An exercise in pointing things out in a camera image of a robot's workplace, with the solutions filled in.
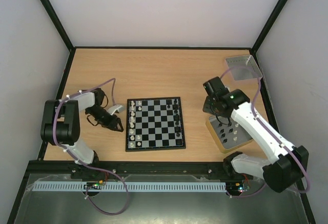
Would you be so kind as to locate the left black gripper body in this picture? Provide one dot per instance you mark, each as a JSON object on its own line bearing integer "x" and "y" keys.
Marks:
{"x": 96, "y": 112}

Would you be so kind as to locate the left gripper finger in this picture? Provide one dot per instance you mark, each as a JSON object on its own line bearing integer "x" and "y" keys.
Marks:
{"x": 116, "y": 126}
{"x": 115, "y": 118}

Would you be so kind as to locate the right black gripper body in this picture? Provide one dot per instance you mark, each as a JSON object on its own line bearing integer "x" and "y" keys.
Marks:
{"x": 221, "y": 118}

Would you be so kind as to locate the black chess board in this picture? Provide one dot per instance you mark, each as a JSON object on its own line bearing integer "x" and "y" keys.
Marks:
{"x": 155, "y": 124}

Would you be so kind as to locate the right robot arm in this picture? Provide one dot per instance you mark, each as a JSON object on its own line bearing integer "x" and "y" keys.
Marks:
{"x": 285, "y": 164}

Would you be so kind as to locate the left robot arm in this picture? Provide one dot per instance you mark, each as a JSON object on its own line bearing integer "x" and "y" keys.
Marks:
{"x": 61, "y": 123}

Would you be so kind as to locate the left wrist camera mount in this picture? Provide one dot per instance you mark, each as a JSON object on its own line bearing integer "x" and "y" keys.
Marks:
{"x": 116, "y": 109}

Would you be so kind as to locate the black aluminium frame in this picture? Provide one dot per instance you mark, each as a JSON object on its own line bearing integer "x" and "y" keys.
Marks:
{"x": 244, "y": 193}

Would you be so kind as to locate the grey slotted cable duct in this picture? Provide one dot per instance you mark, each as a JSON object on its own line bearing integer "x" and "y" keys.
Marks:
{"x": 65, "y": 186}

